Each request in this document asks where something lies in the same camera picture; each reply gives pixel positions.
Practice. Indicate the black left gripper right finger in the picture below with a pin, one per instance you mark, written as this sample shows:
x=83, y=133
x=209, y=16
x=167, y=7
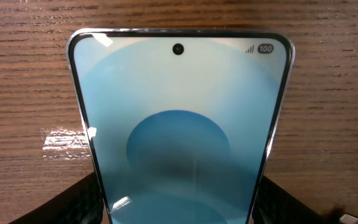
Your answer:
x=273, y=205

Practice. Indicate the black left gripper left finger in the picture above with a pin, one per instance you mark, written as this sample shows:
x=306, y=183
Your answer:
x=80, y=203

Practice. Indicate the blue Galaxy S25 smartphone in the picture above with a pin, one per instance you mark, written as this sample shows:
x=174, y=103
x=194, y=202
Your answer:
x=179, y=122

